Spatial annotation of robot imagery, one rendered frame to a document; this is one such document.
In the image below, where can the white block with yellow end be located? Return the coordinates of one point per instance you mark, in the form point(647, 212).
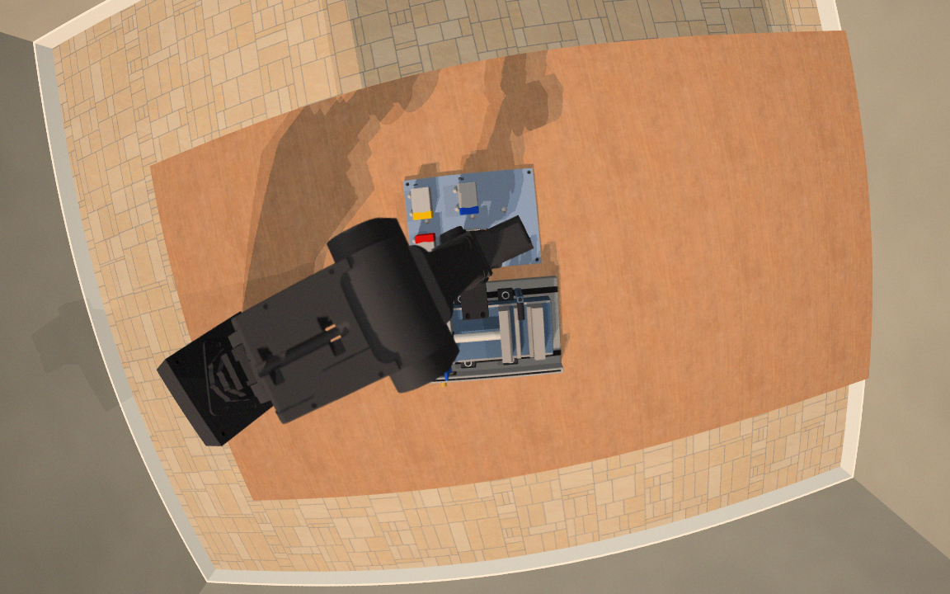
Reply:
point(422, 203)

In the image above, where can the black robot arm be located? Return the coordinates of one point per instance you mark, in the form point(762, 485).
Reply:
point(391, 318)

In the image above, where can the beige flat bar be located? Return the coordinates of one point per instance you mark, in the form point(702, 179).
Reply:
point(530, 330)

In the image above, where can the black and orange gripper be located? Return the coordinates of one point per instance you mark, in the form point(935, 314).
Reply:
point(477, 232)

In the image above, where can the beige rectangular bar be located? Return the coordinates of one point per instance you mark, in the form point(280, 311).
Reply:
point(517, 333)

